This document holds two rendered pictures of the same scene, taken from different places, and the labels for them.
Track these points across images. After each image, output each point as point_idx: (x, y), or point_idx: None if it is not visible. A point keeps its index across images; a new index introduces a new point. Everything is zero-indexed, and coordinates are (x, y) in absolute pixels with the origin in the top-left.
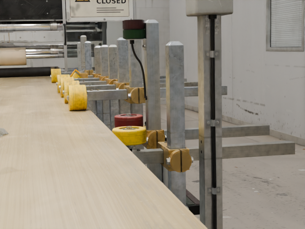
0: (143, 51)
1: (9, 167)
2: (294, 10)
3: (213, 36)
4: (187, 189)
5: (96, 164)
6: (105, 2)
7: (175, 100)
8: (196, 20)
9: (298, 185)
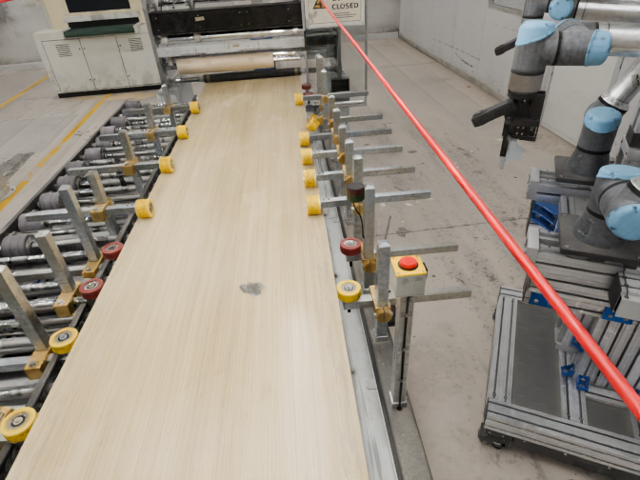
0: None
1: (267, 382)
2: None
3: (408, 306)
4: (403, 162)
5: (322, 383)
6: (340, 8)
7: (382, 279)
8: None
9: (493, 160)
